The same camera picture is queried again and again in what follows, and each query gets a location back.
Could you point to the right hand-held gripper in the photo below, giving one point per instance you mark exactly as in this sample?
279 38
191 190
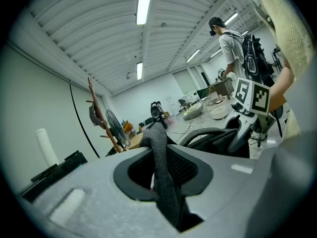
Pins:
250 95

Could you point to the reddish wooden coat rack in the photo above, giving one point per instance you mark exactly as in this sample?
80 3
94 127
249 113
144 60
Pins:
99 113

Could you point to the grey backpack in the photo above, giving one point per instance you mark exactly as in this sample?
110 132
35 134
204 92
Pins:
99 207

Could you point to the person's right forearm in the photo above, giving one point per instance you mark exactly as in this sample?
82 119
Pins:
281 88

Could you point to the grey bag on rack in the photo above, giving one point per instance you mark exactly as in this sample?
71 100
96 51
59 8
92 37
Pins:
94 115

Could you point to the long ceiling light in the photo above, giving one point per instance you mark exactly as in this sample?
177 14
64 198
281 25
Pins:
139 71
193 56
231 18
215 53
143 6

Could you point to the white round coffee table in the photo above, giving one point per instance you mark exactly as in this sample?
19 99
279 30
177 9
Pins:
219 112

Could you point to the grey round pouf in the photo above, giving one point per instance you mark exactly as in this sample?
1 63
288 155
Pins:
192 113

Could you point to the person's cream knit top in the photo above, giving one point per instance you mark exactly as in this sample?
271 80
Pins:
289 33

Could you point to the light wooden round table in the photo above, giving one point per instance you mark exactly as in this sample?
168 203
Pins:
136 141

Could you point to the black standing fan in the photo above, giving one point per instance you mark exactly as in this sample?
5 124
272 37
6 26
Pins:
117 128

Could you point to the white foam roll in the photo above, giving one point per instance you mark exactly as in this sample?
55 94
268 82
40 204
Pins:
47 147

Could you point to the black flat case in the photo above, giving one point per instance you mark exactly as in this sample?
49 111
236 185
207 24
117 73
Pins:
57 172

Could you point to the black camera on tripod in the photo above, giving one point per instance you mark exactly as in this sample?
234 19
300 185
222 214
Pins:
156 111

